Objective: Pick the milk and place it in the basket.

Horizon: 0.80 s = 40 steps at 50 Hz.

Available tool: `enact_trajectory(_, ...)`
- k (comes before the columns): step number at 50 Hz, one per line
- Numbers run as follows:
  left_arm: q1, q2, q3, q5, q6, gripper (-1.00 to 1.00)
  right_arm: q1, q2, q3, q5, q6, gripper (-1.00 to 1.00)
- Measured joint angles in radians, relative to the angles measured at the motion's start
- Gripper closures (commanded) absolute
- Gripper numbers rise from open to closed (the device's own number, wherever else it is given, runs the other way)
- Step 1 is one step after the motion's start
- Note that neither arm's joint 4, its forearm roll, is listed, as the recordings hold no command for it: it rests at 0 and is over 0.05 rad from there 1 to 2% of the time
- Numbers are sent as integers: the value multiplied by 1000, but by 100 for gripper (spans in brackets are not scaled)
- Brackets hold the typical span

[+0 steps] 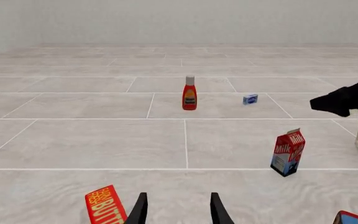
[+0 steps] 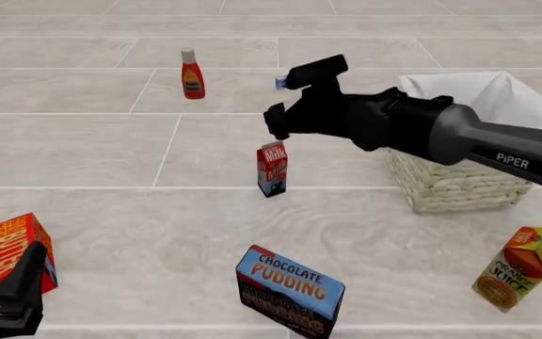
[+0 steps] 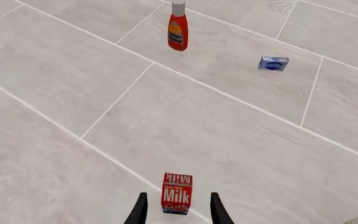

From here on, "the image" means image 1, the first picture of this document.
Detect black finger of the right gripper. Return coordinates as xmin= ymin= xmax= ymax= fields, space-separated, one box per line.
xmin=310 ymin=86 xmax=356 ymax=118

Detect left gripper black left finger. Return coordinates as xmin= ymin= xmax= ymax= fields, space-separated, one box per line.
xmin=125 ymin=192 xmax=149 ymax=224

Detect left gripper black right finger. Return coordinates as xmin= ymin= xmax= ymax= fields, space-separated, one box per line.
xmin=210 ymin=192 xmax=235 ymax=224

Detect red blue milk carton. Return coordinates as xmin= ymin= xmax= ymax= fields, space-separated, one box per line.
xmin=270 ymin=127 xmax=306 ymax=177

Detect red butter box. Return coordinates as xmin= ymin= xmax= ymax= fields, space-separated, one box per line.
xmin=85 ymin=184 xmax=129 ymax=224

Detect red blue printed box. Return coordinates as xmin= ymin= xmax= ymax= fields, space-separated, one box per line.
xmin=332 ymin=210 xmax=358 ymax=224

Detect red ketchup bottle grey cap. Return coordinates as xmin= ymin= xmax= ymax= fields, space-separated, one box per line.
xmin=181 ymin=75 xmax=198 ymax=111

